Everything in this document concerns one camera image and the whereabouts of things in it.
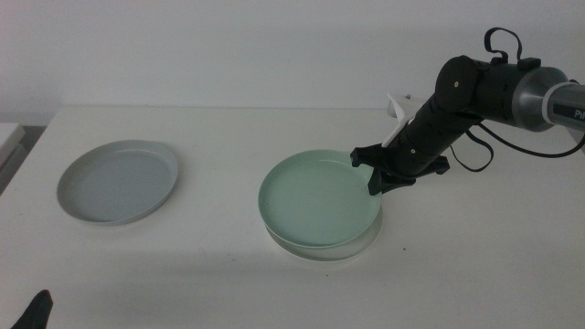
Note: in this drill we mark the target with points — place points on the grey shallow bowl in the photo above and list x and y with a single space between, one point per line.
116 183

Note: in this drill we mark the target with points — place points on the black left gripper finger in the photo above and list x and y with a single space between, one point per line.
36 310

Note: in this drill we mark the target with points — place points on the white shallow bowl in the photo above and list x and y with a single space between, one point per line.
326 254

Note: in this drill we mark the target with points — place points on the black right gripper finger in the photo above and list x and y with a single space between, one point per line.
400 182
377 183

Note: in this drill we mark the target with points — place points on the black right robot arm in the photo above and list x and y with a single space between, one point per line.
493 91

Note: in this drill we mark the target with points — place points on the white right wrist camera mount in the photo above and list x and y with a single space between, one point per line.
400 121

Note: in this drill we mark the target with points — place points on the green shallow bowl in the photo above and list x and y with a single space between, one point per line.
315 201

